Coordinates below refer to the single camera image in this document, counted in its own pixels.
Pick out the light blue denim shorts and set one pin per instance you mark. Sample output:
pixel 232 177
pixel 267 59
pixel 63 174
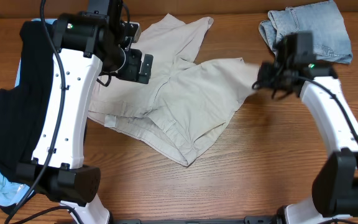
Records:
pixel 331 41

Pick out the beige shorts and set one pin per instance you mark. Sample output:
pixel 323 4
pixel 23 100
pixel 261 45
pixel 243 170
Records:
pixel 185 106

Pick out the black garment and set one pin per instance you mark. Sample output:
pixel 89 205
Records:
pixel 20 109

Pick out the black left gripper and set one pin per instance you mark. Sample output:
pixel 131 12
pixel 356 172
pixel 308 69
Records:
pixel 134 66

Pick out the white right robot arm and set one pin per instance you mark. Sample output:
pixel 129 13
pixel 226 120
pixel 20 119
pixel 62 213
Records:
pixel 334 196

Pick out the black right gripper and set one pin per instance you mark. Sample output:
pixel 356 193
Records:
pixel 266 76

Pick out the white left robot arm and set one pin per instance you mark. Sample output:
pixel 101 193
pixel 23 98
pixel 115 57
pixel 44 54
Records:
pixel 85 46

